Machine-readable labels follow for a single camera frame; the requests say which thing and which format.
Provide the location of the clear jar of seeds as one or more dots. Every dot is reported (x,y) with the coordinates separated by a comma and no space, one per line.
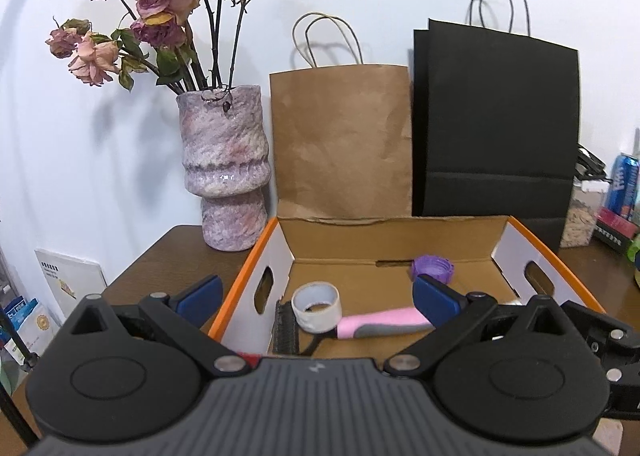
(585,203)

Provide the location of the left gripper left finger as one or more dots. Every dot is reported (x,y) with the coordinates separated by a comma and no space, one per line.
(178,320)

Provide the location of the black clips on jar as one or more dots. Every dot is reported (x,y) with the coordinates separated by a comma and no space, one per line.
(588,166)

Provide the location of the blue white package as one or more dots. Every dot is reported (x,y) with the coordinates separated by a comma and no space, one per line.
(33,323)

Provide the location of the pink textured ceramic vase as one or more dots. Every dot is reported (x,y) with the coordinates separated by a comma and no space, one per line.
(225,156)

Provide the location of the white booklet against wall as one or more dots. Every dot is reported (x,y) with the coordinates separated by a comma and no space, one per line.
(70,279)

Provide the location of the dark red small box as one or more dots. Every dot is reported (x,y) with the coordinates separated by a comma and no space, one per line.
(614,231)

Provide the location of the white tape roll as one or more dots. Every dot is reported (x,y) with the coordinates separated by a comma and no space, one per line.
(317,307)

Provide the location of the purple plastic lid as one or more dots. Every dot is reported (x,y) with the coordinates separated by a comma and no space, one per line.
(439,268)

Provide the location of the pink handled pet comb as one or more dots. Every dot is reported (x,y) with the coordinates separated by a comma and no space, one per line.
(285,331)

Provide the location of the red cardboard box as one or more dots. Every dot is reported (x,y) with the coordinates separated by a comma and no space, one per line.
(368,262)

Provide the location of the dried rose bouquet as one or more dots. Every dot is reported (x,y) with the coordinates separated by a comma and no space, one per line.
(154,36)

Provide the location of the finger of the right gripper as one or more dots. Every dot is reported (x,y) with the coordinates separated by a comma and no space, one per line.
(613,342)

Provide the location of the black paper bag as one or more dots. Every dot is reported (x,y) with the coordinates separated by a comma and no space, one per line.
(495,124)

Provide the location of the brown paper bag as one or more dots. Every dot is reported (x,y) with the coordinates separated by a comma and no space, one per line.
(342,138)

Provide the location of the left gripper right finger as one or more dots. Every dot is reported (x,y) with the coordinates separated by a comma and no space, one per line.
(454,317)

